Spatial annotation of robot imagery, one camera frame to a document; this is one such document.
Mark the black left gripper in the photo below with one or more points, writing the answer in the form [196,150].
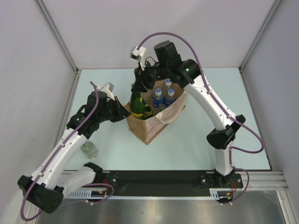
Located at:
[121,112]

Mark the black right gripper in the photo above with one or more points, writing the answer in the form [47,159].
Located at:
[141,77]

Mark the blue label water bottle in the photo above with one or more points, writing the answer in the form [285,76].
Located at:
[158,98]

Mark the green Perrier glass bottle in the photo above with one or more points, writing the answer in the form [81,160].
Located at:
[148,111]

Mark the blue cap plastic bottle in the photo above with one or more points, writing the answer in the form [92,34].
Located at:
[168,84]

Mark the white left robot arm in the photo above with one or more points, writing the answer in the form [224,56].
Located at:
[45,188]

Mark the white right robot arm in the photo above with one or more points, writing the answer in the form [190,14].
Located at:
[189,77]

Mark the tan canvas jute bag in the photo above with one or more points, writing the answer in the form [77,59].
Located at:
[147,130]

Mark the clear glass bottle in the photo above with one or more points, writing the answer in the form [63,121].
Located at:
[89,150]

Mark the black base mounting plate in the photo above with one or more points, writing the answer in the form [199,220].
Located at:
[167,183]

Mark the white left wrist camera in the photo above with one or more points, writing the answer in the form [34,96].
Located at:
[108,89]

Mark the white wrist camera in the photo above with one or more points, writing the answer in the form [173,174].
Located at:
[140,55]
[108,89]

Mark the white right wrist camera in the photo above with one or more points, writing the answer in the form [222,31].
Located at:
[140,55]

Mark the aluminium frame rail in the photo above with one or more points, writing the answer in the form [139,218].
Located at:
[252,181]

